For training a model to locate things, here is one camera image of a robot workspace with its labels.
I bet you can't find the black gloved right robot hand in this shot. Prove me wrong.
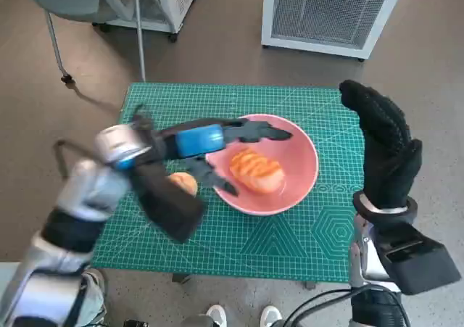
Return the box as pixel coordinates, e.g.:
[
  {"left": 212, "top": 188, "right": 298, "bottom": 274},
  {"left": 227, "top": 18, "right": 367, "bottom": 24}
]
[{"left": 339, "top": 79, "right": 423, "bottom": 210}]

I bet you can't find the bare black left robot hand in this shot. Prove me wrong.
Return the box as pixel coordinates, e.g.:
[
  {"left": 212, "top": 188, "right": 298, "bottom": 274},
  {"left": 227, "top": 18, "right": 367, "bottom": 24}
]
[{"left": 146, "top": 118, "right": 294, "bottom": 197}]

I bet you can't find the round toy bread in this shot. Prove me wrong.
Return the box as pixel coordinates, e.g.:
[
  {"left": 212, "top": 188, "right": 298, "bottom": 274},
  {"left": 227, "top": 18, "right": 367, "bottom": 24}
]
[{"left": 167, "top": 172, "right": 199, "bottom": 198}]

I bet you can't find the long striped toy bread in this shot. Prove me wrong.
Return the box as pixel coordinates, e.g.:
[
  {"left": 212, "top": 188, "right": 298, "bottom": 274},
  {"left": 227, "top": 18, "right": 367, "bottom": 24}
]
[{"left": 229, "top": 147, "right": 286, "bottom": 195}]

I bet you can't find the pink bowl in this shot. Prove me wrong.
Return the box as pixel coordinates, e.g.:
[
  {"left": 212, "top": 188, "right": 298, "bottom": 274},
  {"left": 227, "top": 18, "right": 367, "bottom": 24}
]
[{"left": 204, "top": 113, "right": 320, "bottom": 217}]

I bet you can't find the green cutting mat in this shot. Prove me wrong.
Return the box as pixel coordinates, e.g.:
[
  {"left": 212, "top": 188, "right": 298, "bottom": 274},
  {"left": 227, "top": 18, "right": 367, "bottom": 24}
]
[{"left": 82, "top": 83, "right": 367, "bottom": 283}]

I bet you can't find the white metal pole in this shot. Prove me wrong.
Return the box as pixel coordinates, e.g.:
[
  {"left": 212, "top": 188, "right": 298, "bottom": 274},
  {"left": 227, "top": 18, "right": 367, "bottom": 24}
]
[{"left": 131, "top": 0, "right": 147, "bottom": 83}]

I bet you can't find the white wheeled glass-sided cabinet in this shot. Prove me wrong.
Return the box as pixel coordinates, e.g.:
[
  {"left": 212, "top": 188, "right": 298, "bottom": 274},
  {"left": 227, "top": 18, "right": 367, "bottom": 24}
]
[{"left": 91, "top": 0, "right": 206, "bottom": 44}]

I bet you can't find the white machine with mesh grille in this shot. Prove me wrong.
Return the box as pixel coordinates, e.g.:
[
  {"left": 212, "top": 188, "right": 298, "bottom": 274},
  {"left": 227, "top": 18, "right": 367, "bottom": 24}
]
[{"left": 260, "top": 0, "right": 420, "bottom": 62}]

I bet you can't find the white shoe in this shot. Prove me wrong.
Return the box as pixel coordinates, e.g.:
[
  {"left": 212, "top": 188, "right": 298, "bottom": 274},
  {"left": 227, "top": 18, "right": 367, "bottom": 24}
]
[
  {"left": 260, "top": 305, "right": 283, "bottom": 327},
  {"left": 205, "top": 304, "right": 228, "bottom": 327}
]

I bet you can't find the person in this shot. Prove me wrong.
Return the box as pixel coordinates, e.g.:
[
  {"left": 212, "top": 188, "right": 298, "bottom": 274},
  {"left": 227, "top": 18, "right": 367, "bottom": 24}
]
[{"left": 0, "top": 261, "right": 108, "bottom": 327}]

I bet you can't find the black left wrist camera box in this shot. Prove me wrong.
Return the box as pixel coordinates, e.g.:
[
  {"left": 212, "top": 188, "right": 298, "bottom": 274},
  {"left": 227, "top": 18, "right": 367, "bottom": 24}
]
[{"left": 131, "top": 162, "right": 204, "bottom": 244}]

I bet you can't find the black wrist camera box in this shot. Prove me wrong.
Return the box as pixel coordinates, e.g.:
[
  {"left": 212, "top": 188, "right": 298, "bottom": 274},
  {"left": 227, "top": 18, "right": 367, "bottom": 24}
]
[
  {"left": 131, "top": 162, "right": 204, "bottom": 244},
  {"left": 375, "top": 220, "right": 463, "bottom": 297}
]

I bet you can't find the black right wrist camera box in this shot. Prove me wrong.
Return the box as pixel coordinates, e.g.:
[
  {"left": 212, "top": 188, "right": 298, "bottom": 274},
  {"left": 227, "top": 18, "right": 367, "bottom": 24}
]
[{"left": 375, "top": 220, "right": 463, "bottom": 297}]

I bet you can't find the thin wire loop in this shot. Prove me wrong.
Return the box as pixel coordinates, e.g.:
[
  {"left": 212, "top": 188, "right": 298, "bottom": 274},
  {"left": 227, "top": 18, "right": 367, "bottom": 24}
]
[{"left": 53, "top": 139, "right": 96, "bottom": 178}]

